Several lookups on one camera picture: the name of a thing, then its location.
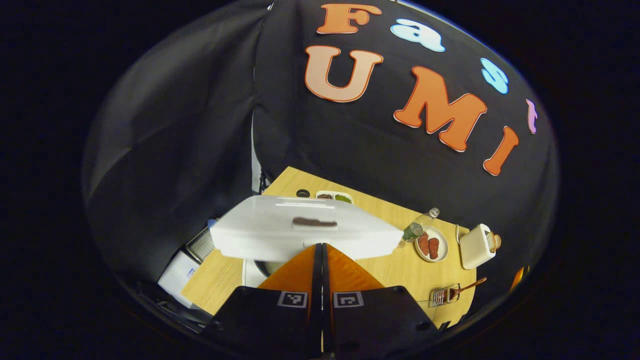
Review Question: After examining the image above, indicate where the white slatted crate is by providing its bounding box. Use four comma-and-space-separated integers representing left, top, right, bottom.
185, 226, 217, 264

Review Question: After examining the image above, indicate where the brown wooden spoon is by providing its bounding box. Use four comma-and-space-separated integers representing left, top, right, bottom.
442, 277, 488, 304

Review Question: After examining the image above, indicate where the clear plastic water bottle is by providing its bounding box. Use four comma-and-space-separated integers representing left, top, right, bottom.
402, 207, 441, 244

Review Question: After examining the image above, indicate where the white toaster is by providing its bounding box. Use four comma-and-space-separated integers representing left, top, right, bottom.
458, 223, 497, 271

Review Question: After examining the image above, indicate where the black backdrop cloth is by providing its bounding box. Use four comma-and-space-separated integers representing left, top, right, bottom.
82, 0, 560, 301

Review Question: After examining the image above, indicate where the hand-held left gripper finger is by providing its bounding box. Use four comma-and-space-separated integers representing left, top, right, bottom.
322, 243, 441, 360
205, 243, 323, 360

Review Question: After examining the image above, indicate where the white round plate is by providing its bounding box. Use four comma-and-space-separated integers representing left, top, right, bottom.
414, 225, 449, 263

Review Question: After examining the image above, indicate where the metal wire chopstick holder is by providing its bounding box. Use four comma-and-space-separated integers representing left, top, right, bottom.
428, 283, 462, 308

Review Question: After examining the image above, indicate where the white rice cooker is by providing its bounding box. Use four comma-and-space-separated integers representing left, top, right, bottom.
209, 194, 405, 290

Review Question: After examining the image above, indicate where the white box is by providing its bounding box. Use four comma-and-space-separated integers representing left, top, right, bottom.
157, 250, 202, 309

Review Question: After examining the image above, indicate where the white divided grain dish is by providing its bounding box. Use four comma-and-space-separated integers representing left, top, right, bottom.
315, 190, 355, 205

